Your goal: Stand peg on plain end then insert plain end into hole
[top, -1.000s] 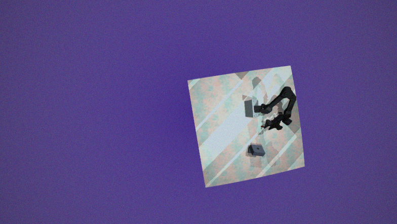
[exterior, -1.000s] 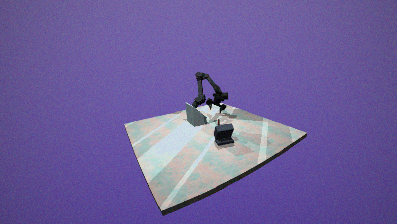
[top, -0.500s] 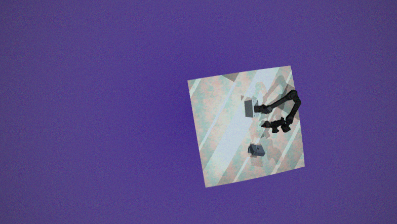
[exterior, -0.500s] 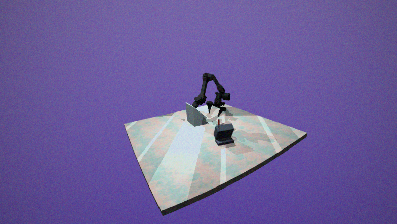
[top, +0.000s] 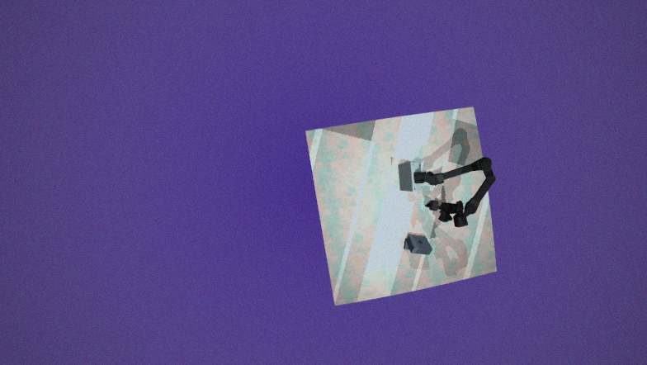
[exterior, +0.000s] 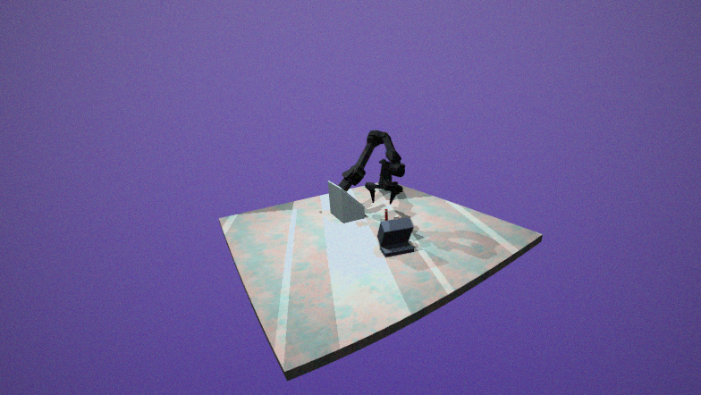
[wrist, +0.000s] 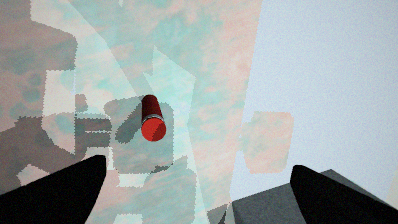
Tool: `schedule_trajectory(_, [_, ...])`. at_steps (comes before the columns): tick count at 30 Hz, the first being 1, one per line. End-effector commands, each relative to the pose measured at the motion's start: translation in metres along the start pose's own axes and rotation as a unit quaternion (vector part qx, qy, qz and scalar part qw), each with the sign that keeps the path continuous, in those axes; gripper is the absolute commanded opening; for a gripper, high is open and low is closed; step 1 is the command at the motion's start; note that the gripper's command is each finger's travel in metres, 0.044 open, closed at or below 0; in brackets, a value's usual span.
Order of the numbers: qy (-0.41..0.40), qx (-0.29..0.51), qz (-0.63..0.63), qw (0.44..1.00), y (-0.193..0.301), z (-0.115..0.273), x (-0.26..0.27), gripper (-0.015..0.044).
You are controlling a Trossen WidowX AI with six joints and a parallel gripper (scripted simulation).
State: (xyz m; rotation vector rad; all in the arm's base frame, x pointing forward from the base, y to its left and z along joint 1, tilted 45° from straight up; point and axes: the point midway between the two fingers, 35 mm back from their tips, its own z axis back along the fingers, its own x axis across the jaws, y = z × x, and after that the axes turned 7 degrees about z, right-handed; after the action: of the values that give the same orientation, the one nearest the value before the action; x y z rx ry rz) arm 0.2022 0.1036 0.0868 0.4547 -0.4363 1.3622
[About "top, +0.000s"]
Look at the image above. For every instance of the grey sloped panel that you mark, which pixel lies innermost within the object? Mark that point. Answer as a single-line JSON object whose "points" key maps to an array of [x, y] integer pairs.
{"points": [[418, 245]]}

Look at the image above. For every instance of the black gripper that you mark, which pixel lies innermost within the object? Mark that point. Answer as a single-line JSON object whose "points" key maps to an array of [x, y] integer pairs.
{"points": [[433, 206]]}

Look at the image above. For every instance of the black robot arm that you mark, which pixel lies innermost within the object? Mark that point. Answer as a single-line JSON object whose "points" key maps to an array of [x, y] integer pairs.
{"points": [[471, 206]]}

